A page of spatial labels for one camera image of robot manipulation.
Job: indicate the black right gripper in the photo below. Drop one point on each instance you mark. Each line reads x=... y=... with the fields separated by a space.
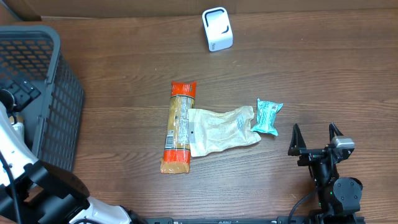
x=298 y=147

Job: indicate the teal snack packet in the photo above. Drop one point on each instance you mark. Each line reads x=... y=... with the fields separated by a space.
x=266 y=115

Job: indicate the beige plastic pouch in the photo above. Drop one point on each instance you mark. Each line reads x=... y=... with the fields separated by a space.
x=214 y=132

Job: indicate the red orange pasta package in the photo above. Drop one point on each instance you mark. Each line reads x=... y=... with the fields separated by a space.
x=177 y=155

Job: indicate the white tube gold cap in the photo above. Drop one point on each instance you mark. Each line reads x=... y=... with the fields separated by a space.
x=17 y=122

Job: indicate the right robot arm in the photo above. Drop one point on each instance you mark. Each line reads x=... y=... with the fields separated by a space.
x=338 y=197

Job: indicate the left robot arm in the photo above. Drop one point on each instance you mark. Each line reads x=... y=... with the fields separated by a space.
x=34 y=191

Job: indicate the white barcode scanner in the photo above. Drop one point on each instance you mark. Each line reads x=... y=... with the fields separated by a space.
x=217 y=28

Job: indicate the grey plastic mesh basket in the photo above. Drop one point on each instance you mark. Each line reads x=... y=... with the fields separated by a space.
x=48 y=94

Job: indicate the brown cardboard backdrop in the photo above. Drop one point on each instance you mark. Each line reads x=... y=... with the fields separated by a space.
x=35 y=9

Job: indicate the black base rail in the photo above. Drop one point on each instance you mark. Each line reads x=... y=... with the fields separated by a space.
x=278 y=220

